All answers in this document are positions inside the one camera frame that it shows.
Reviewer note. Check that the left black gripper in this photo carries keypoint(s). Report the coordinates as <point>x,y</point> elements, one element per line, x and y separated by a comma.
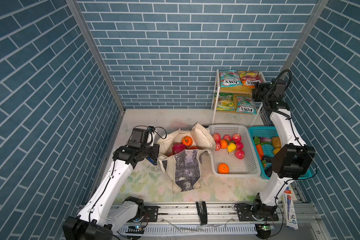
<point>155,154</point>

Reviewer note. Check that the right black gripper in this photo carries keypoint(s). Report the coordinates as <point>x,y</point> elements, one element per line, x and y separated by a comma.
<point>259,86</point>

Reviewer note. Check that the orange Fox's candy bag top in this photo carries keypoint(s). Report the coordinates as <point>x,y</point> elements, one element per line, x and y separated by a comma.
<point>250,78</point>

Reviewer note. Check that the pink dragon fruit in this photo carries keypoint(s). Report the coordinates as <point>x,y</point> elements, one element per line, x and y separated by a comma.
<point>178,147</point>

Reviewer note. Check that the cream canvas tote bag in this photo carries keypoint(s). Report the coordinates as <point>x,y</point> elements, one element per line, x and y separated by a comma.
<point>185,168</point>

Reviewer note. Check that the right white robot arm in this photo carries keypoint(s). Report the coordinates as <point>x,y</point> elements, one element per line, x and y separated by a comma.
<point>289,164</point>

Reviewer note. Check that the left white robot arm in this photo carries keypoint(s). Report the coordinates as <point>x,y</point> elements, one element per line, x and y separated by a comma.
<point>93,222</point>

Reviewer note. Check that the green Fox's candy bag lower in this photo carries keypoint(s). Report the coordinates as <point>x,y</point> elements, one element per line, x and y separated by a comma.
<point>246,105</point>

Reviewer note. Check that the green fox's candy bag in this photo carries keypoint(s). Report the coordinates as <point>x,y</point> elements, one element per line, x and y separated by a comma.
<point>230,78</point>
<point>246,105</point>

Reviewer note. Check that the green Fox's candy bag top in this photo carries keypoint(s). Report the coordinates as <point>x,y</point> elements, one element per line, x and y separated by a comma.
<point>230,78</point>

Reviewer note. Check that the green yellow candy bag lower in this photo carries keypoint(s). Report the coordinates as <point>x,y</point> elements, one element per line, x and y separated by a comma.
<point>225,102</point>

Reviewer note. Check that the blue black stapler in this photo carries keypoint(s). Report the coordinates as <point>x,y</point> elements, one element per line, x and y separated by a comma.
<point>152,161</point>

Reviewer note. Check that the teal plastic basket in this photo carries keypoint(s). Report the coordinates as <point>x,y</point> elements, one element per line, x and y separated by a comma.
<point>263,149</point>

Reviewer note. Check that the purple eggplant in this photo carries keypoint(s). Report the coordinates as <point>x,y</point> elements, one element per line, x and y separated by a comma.
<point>264,139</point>

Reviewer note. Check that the brown potato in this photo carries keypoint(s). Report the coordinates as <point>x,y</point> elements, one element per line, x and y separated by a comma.
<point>276,142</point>

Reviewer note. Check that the green leafy vegetable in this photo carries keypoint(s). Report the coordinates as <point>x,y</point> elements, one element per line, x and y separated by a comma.
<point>257,141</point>

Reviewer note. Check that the yellow corn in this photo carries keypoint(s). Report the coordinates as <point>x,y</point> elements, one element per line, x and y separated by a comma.
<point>275,151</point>

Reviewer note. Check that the dark cucumber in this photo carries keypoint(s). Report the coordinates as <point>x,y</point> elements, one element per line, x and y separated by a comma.
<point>267,159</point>

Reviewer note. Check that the small orange tangerine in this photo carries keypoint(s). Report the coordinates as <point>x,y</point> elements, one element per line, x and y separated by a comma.
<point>224,144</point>

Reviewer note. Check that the white plastic basket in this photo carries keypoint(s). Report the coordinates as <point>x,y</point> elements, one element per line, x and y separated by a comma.
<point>248,167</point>

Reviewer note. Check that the white blue box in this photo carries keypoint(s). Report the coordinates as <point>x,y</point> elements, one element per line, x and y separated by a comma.
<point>289,209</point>

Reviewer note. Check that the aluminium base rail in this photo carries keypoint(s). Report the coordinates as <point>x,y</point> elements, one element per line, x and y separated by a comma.
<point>221,219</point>

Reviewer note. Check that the black rail clamp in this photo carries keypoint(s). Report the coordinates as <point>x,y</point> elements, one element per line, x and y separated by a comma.
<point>202,213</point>

